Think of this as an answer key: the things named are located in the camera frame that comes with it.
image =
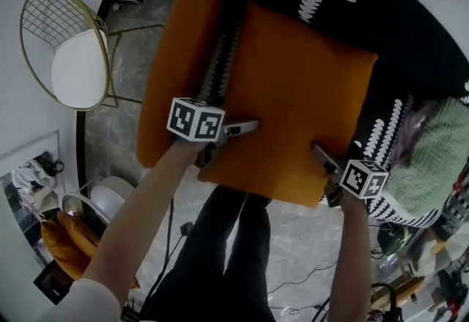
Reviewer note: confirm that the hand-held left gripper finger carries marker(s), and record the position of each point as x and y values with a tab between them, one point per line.
243	127

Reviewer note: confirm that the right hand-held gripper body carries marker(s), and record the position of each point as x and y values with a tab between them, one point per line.
362	179

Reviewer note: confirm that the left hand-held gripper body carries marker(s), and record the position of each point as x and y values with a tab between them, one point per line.
194	119

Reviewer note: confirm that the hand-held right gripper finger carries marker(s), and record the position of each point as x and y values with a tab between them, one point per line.
326	159

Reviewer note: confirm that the orange square cushion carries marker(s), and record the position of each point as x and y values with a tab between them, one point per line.
297	104

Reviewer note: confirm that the person's left forearm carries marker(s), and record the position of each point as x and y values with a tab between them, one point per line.
139	210

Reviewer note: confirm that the person's right forearm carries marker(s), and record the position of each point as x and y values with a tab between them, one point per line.
350	258

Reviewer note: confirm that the orange bolster armrest cushion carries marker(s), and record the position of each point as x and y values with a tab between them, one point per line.
176	56

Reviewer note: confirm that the green knitted cushion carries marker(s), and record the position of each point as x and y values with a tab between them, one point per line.
428	166

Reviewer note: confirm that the black and white sofa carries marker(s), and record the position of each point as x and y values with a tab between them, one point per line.
403	38

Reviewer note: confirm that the dark green round bag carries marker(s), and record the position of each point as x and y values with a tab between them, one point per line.
394	240

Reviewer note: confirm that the pale pink cloth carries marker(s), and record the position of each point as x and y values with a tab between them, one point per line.
414	130

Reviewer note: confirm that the grey patterned knit blanket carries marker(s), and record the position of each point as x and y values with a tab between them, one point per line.
456	210

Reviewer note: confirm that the black power adapter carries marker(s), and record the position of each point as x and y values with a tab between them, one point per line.
186	229

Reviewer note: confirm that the white round side table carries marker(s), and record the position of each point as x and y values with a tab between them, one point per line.
110	196

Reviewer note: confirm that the round wooden table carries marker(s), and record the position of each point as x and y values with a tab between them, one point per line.
399	295

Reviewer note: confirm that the white round seat pad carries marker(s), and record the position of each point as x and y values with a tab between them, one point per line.
78	71

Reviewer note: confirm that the person's right leg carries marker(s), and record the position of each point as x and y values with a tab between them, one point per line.
249	258

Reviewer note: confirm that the black tripod stand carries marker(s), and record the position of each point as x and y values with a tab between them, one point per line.
388	302

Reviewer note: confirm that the white crumpled plastic bag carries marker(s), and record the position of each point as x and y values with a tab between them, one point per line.
33	181

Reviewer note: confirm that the orange cushioned chair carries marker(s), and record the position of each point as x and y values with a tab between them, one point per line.
66	240

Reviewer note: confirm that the person's light grey shirt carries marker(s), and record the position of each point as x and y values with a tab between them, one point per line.
84	304

